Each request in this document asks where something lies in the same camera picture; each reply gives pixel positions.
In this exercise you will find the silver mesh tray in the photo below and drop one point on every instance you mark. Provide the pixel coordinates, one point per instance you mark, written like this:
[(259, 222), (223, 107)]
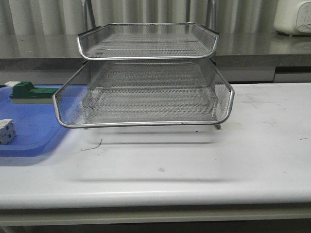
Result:
[(149, 105), (133, 41), (136, 74)]

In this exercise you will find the blue plastic tray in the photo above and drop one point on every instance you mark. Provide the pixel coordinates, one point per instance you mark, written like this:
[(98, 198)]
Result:
[(38, 130)]

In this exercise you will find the green terminal block component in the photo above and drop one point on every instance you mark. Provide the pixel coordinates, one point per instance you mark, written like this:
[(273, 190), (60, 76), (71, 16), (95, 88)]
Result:
[(27, 93)]

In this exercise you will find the white electrical block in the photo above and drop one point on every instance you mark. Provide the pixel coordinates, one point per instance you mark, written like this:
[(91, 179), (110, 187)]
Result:
[(7, 131)]

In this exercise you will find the white kitchen appliance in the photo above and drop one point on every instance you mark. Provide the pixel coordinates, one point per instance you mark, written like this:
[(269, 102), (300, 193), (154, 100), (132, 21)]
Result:
[(293, 17)]

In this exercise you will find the silver metal rack frame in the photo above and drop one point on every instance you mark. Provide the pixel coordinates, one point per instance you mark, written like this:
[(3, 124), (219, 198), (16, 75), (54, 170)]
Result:
[(87, 11)]

